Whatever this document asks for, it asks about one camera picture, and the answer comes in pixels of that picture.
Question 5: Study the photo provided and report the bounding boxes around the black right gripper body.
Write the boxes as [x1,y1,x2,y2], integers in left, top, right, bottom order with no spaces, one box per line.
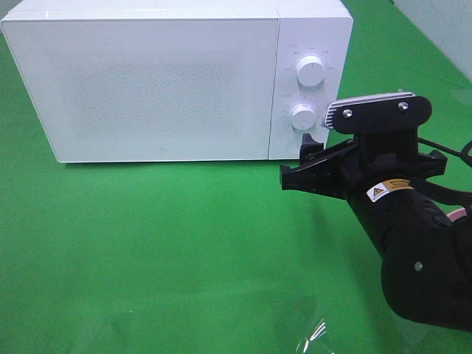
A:
[300,133,448,201]

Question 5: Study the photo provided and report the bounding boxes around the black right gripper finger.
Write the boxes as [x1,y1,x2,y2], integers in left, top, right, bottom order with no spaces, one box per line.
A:
[280,163,313,192]
[299,133,325,162]

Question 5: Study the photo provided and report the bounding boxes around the pink round plate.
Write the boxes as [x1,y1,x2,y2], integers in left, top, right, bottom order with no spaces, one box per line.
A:
[447,207,468,222]

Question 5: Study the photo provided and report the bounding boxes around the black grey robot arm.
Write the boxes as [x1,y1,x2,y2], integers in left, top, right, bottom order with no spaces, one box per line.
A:
[280,132,471,331]

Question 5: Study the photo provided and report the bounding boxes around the lower white microwave knob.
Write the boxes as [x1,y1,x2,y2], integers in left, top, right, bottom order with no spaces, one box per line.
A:
[291,104,317,131]

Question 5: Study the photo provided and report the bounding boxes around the white microwave knob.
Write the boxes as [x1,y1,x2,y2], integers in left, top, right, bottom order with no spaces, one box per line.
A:
[291,104,317,131]
[295,55,325,87]

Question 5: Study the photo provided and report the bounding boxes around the upper white microwave knob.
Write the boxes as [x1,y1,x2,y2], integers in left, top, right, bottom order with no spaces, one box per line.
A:
[295,55,325,87]

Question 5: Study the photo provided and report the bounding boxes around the clear tape patch near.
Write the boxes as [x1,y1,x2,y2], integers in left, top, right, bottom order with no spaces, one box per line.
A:
[271,294,336,353]

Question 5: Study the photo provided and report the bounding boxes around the white microwave oven body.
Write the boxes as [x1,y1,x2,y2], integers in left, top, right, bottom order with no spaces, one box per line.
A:
[1,1,353,163]

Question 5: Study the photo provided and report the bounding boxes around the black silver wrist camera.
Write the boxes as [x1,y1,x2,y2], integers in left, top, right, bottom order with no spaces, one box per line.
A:
[323,91,432,134]

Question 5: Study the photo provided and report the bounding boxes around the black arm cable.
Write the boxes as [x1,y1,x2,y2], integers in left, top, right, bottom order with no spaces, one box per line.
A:
[418,136,472,207]

